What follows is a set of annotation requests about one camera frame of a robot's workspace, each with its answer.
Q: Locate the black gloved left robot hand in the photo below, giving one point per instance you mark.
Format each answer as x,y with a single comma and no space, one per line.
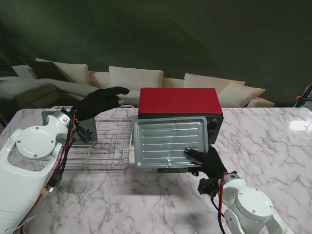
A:
100,102

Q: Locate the silver ribbed baking tray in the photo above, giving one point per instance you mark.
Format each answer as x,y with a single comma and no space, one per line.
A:
91,131
165,141

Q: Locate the beige sofa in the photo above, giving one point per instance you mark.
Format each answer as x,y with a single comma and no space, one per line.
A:
173,81

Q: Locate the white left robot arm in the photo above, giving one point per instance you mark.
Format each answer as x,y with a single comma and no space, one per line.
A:
29,151

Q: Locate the long cream sofa seat cushion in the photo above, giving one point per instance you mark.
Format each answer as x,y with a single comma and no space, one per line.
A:
61,86

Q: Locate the dark brown sofa cushion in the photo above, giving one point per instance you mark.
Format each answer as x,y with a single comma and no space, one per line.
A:
44,69

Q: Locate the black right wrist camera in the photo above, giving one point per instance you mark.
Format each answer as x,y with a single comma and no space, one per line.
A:
208,186

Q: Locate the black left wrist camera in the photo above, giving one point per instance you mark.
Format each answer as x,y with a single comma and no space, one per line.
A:
83,134

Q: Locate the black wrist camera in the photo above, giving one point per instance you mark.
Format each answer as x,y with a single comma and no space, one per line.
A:
83,134
208,186

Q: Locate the black oven temperature knob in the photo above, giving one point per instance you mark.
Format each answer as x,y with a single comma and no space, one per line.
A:
214,126

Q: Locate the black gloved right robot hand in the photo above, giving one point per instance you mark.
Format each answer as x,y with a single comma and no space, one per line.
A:
212,163

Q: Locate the black oven timer knob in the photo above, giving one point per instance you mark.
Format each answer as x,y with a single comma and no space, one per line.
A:
211,135

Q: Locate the red toaster oven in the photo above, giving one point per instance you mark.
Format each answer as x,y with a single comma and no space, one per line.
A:
180,100

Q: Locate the black stand with orange clip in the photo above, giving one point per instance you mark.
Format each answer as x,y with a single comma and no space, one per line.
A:
309,89

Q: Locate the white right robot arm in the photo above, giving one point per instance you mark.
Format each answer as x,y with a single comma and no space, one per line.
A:
253,204

